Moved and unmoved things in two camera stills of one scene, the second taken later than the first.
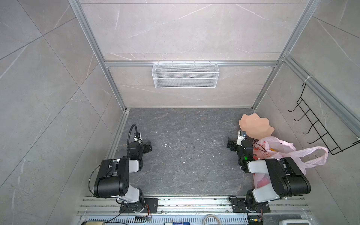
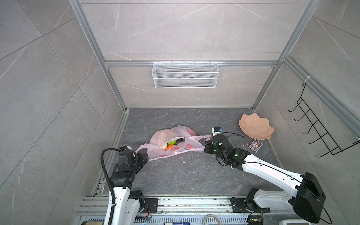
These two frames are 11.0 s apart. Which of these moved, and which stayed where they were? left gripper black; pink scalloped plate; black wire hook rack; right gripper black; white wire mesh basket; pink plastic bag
Moved: pink plastic bag; right gripper black; left gripper black
Stayed: pink scalloped plate; white wire mesh basket; black wire hook rack
